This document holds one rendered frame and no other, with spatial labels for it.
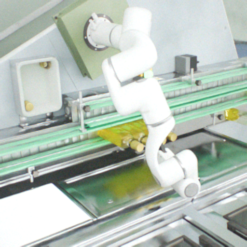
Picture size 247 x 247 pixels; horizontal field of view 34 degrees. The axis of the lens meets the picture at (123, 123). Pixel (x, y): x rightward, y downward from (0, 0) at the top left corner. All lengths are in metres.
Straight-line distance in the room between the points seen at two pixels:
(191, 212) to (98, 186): 0.37
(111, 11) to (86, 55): 0.21
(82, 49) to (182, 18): 0.64
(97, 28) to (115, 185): 0.64
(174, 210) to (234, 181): 0.32
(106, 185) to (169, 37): 0.88
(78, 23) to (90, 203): 0.73
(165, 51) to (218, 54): 0.39
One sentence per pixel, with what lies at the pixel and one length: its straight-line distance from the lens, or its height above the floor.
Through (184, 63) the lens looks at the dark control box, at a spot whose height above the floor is 0.82.
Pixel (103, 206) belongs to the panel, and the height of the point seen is 1.26.
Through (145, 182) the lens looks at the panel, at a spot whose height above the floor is 1.21.
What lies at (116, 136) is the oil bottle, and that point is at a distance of 1.67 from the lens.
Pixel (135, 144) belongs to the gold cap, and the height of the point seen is 1.14.
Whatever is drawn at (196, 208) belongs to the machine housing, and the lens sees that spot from 1.51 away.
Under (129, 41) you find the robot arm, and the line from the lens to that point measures 1.27.
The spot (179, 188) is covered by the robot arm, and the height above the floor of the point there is 1.51.
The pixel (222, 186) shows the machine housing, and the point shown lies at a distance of 1.64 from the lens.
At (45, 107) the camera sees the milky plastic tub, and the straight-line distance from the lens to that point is 1.74.
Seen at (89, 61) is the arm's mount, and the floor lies 0.84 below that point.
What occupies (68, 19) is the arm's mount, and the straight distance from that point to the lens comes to 1.69.
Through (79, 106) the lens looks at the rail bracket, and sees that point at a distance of 1.62.
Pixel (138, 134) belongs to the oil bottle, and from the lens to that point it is 1.67.
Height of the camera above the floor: 2.35
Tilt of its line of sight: 52 degrees down
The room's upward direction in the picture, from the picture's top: 115 degrees clockwise
